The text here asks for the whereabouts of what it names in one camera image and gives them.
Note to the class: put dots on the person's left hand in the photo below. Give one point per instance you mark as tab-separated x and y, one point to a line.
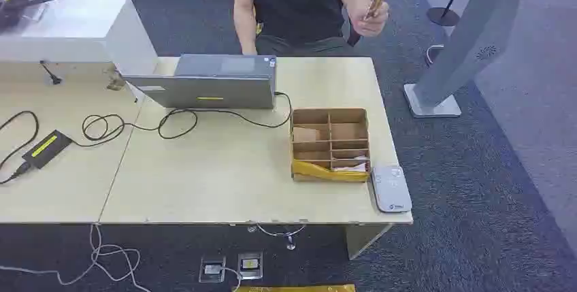
373	23

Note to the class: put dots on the person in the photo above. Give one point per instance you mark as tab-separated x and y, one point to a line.
293	15

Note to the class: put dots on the grey kiosk stand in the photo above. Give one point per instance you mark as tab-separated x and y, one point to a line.
469	37

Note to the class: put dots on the wooden compartment card box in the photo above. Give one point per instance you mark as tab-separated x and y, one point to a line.
330	139

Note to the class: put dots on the white card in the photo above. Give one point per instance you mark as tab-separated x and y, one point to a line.
354	167

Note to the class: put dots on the yellow envelope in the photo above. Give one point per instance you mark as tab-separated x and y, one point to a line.
315	172

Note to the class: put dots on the grey card reader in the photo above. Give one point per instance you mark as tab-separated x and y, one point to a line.
390	188

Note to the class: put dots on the grey laptop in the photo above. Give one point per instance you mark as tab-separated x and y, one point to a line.
216	85

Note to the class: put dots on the pale desk leg panel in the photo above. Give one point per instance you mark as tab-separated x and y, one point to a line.
363	238

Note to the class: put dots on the silver floor socket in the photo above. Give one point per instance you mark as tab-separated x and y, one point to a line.
250	265
212	269

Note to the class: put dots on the yellow bag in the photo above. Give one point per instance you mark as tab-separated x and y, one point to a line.
295	288

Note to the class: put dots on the white box cabinet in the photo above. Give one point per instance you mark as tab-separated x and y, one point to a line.
76	28

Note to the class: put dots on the black power adapter yellow label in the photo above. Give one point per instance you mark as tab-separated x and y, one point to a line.
46	149

